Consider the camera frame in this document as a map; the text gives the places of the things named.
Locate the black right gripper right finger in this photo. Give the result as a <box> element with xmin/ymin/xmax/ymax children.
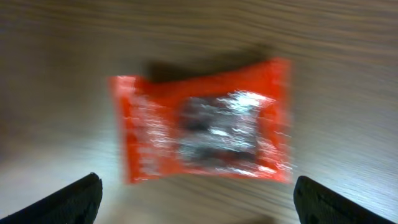
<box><xmin>294</xmin><ymin>175</ymin><xmax>394</xmax><ymax>224</ymax></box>

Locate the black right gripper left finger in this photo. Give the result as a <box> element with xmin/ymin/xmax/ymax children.
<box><xmin>1</xmin><ymin>172</ymin><xmax>103</xmax><ymax>224</ymax></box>

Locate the red Hacks candy bag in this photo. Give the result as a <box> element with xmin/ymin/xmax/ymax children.
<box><xmin>109</xmin><ymin>58</ymin><xmax>292</xmax><ymax>184</ymax></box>

